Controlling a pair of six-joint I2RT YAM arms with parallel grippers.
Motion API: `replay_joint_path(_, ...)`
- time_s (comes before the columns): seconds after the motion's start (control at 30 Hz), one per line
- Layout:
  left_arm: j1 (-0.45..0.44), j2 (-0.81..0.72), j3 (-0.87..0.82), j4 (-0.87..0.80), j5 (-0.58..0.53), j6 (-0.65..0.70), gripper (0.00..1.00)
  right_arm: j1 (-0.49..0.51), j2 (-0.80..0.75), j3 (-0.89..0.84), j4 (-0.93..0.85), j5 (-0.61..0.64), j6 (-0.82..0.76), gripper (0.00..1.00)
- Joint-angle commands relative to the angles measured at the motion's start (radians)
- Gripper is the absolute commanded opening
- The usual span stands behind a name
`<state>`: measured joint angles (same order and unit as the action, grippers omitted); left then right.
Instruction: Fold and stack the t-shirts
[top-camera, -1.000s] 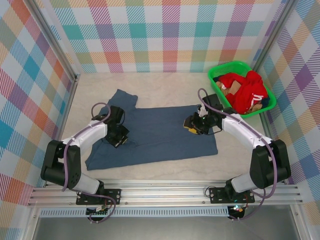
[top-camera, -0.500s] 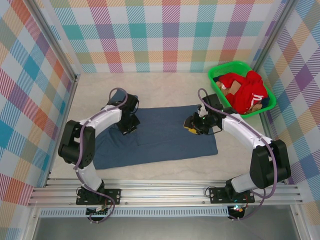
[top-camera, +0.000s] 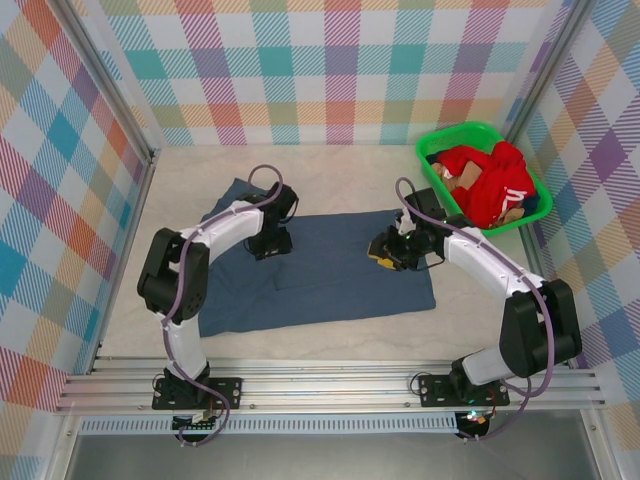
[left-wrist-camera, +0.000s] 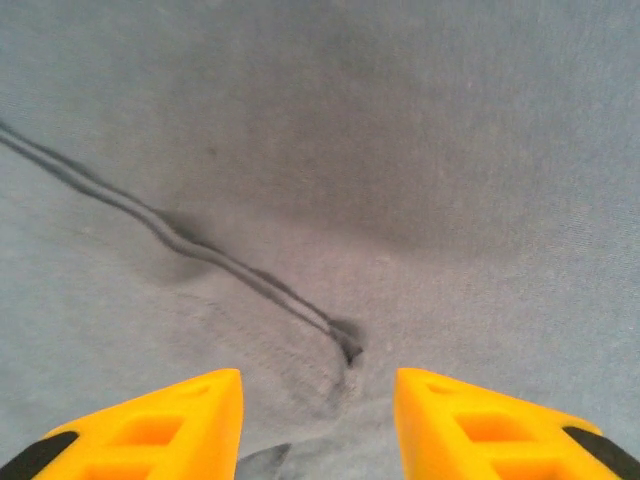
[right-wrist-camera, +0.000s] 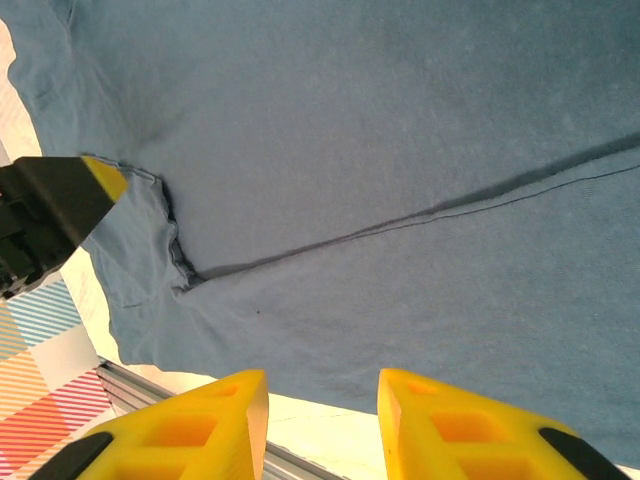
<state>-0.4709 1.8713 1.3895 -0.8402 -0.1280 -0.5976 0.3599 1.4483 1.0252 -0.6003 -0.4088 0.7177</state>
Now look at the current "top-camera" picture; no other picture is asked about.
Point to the small lit circuit board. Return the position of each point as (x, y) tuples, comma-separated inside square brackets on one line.
[(475, 419)]

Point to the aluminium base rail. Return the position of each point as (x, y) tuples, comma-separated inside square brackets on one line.
[(325, 387)]

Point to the blue t-shirt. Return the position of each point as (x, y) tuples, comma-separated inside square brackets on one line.
[(325, 280)]

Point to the grey metal panel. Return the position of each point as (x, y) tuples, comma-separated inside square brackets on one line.
[(325, 457)]

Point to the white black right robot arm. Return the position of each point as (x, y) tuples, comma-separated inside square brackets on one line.
[(480, 255)]

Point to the green plastic basket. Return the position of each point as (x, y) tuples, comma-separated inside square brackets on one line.
[(440, 137)]

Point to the aluminium frame post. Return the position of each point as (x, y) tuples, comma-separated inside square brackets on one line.
[(547, 65), (114, 80)]

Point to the navy t-shirt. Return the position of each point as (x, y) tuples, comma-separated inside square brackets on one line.
[(532, 202)]

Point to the red t-shirt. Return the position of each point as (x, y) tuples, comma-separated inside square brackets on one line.
[(492, 182)]

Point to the green circuit board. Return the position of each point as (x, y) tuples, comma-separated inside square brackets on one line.
[(195, 422)]

